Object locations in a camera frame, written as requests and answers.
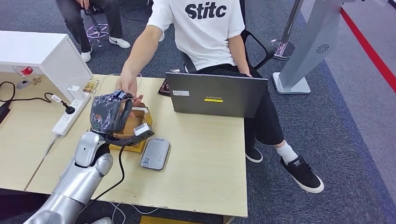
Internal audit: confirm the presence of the person's right hand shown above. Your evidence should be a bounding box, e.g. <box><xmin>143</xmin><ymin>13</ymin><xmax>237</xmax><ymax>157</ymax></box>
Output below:
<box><xmin>116</xmin><ymin>71</ymin><xmax>144</xmax><ymax>107</ymax></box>

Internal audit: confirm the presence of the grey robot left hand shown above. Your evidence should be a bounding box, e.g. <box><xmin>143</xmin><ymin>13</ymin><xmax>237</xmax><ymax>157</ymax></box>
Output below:
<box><xmin>90</xmin><ymin>90</ymin><xmax>134</xmax><ymax>134</ymax></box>

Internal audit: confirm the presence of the cardboard divided card box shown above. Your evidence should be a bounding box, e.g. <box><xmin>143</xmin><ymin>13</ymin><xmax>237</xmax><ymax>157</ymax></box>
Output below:
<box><xmin>109</xmin><ymin>105</ymin><xmax>154</xmax><ymax>154</ymax></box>

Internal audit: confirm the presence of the grey card reader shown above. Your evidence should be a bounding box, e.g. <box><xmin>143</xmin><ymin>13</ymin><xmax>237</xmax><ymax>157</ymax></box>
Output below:
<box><xmin>140</xmin><ymin>137</ymin><xmax>171</xmax><ymax>171</ymax></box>

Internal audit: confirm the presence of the person in dark trousers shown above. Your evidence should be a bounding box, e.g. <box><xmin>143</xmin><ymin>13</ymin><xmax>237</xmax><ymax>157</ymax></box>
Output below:
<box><xmin>56</xmin><ymin>0</ymin><xmax>131</xmax><ymax>63</ymax></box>

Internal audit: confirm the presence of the black smartphone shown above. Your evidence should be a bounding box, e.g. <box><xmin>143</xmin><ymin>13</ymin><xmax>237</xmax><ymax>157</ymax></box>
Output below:
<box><xmin>158</xmin><ymin>78</ymin><xmax>170</xmax><ymax>97</ymax></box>

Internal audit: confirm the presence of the white power strip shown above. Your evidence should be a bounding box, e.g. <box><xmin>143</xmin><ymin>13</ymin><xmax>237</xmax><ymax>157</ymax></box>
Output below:
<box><xmin>52</xmin><ymin>92</ymin><xmax>92</xmax><ymax>138</ymax></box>

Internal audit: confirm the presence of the white charger block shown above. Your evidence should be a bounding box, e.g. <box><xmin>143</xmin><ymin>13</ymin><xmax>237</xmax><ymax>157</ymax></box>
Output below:
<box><xmin>67</xmin><ymin>85</ymin><xmax>81</xmax><ymax>100</ymax></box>

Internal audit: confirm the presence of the chrome stool base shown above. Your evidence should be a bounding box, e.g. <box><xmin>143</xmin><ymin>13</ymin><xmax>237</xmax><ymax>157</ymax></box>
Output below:
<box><xmin>83</xmin><ymin>7</ymin><xmax>109</xmax><ymax>48</ymax></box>

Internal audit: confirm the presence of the grey Lenovo laptop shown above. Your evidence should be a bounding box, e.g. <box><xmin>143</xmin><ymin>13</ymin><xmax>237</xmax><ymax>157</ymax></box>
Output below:
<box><xmin>165</xmin><ymin>72</ymin><xmax>269</xmax><ymax>119</ymax></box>

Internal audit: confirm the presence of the clear bottle, red label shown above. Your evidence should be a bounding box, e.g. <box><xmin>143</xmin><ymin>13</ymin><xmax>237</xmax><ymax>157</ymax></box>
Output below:
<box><xmin>13</xmin><ymin>65</ymin><xmax>34</xmax><ymax>77</ymax></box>

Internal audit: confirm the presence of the white cabinet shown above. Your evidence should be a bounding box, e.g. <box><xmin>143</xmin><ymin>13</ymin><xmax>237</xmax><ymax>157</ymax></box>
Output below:
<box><xmin>0</xmin><ymin>30</ymin><xmax>93</xmax><ymax>103</ymax></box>

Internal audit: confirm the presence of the black power adapter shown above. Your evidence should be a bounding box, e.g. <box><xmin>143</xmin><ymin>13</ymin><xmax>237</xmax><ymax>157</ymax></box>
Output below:
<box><xmin>0</xmin><ymin>100</ymin><xmax>12</xmax><ymax>125</ymax></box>

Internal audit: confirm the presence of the white shoe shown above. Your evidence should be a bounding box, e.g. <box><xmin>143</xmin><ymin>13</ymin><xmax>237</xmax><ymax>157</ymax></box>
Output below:
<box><xmin>90</xmin><ymin>216</ymin><xmax>113</xmax><ymax>224</ymax></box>

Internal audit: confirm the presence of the yellow box under desk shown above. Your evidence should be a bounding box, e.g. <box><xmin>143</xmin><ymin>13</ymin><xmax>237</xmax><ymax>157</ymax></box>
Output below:
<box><xmin>140</xmin><ymin>215</ymin><xmax>202</xmax><ymax>224</ymax></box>

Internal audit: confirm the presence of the black office chair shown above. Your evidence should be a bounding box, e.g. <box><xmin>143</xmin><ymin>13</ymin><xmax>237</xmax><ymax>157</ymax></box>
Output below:
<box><xmin>178</xmin><ymin>0</ymin><xmax>276</xmax><ymax>74</ymax></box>

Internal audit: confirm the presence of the grey kiosk stand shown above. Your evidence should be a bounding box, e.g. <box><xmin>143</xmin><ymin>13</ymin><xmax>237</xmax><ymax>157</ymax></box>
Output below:
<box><xmin>272</xmin><ymin>0</ymin><xmax>366</xmax><ymax>95</ymax></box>

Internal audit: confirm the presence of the white charger cable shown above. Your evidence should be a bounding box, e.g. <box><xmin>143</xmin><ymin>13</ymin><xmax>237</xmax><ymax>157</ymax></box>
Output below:
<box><xmin>92</xmin><ymin>73</ymin><xmax>143</xmax><ymax>93</ymax></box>

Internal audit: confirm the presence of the black plug with cable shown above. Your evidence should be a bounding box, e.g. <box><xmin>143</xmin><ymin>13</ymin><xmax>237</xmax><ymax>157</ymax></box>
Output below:
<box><xmin>0</xmin><ymin>81</ymin><xmax>76</xmax><ymax>115</ymax></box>

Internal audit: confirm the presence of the pale wrist camera, black mount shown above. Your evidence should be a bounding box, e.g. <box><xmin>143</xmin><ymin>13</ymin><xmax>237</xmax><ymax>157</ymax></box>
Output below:
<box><xmin>105</xmin><ymin>123</ymin><xmax>156</xmax><ymax>147</ymax></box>

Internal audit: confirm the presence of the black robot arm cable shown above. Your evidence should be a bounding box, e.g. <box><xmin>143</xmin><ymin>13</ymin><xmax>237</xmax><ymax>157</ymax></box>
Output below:
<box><xmin>72</xmin><ymin>145</ymin><xmax>126</xmax><ymax>224</ymax></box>

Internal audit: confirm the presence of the black floor cable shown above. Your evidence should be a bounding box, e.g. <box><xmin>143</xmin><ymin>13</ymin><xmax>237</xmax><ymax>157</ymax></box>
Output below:
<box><xmin>123</xmin><ymin>6</ymin><xmax>154</xmax><ymax>23</ymax></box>

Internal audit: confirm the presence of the white cable under desk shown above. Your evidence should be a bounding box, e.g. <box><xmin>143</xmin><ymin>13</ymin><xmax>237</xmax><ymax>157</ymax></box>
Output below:
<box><xmin>110</xmin><ymin>201</ymin><xmax>160</xmax><ymax>224</ymax></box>

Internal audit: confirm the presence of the chrome stanchion post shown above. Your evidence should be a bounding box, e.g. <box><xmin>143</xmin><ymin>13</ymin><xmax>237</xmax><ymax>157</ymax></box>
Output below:
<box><xmin>270</xmin><ymin>0</ymin><xmax>305</xmax><ymax>61</ymax></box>

